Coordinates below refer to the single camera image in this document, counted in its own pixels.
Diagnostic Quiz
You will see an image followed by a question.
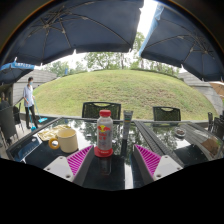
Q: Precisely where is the large dark blue patio umbrella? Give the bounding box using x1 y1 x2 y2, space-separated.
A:
0 0 145 67

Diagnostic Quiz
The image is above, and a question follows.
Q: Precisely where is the clear red-capped drink bottle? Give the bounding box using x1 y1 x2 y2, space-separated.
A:
96 109 114 155

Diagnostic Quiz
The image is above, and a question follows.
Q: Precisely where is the cream mug with yellow handle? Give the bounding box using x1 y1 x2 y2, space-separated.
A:
48 128 79 154

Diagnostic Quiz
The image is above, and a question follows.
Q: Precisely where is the dark wicker chair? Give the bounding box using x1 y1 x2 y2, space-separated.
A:
152 106 182 122
0 105 18 145
211 116 224 141
81 101 122 120

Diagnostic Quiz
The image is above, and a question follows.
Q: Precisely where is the dark blue umbrella, light-blue flap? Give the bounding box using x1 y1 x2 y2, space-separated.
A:
138 3 224 83

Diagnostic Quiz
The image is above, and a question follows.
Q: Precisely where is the blue broom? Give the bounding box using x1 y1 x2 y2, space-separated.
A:
34 100 49 124

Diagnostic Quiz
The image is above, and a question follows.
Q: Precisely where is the brown paper bag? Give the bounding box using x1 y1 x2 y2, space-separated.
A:
200 137 222 157

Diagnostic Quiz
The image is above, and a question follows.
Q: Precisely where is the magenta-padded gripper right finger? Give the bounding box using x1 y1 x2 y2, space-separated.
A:
132 143 184 186

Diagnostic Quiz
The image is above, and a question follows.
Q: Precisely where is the small round bowl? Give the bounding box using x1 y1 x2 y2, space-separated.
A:
174 127 187 138

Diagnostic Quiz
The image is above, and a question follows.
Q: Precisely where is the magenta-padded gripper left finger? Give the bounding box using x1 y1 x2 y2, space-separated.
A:
44 144 101 188

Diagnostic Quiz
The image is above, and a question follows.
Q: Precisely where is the blue umbrella with white lettering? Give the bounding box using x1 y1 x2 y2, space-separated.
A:
0 60 36 85

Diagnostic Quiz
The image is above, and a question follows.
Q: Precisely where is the grey tube with coloured label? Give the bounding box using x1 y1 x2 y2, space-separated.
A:
122 110 134 141

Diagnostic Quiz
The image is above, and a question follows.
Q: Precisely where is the beige patio umbrella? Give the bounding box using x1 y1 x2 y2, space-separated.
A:
209 81 224 98

